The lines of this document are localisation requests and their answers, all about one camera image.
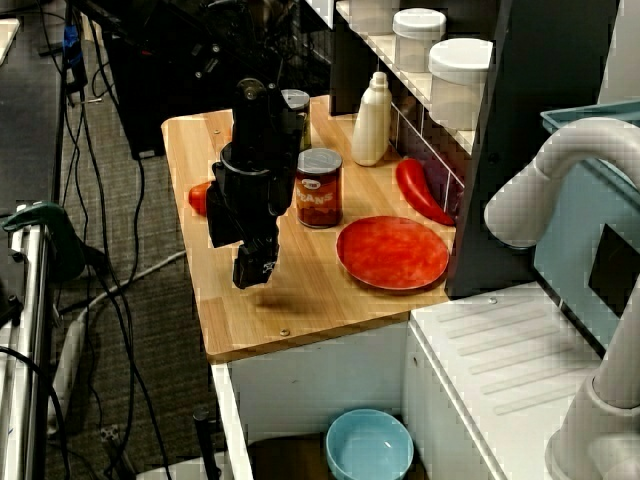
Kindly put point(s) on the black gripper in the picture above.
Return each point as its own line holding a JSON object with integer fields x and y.
{"x": 245, "y": 200}

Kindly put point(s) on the light blue bowl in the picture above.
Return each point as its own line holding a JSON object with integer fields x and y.
{"x": 370, "y": 445}

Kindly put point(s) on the white toy sink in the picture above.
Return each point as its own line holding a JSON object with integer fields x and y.
{"x": 475, "y": 360}

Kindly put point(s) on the brown beans can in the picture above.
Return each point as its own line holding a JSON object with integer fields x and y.
{"x": 320, "y": 195}

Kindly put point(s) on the red round plate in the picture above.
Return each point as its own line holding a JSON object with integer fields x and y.
{"x": 392, "y": 252}

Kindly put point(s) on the green pickle can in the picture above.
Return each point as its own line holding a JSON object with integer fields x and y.
{"x": 300, "y": 107}

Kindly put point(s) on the red toy pepper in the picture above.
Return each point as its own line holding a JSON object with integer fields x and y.
{"x": 417, "y": 190}

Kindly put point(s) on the white detergent bottle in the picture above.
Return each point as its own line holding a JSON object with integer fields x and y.
{"x": 372, "y": 125}

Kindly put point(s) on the black computer tower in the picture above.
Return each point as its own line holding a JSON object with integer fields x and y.
{"x": 150, "y": 110}

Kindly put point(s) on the green plastic object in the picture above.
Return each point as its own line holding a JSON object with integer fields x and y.
{"x": 55, "y": 235}

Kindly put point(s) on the white power strip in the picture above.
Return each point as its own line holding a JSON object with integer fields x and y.
{"x": 67, "y": 370}

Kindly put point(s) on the tall clear jar white lid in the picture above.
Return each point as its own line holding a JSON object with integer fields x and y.
{"x": 460, "y": 80}

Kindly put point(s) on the small clear jar white lid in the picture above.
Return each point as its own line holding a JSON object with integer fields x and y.
{"x": 419, "y": 40}

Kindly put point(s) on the dark shelf unit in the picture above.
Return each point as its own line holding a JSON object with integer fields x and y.
{"x": 540, "y": 150}

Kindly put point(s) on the teal plastic bin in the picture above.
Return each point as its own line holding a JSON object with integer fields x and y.
{"x": 570, "y": 260}

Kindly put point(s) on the grey toy faucet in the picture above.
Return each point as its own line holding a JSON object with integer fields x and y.
{"x": 565, "y": 150}

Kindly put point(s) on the black post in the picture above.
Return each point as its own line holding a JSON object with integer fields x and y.
{"x": 206, "y": 440}

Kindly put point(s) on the metal rail frame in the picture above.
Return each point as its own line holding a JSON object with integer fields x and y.
{"x": 25, "y": 325}

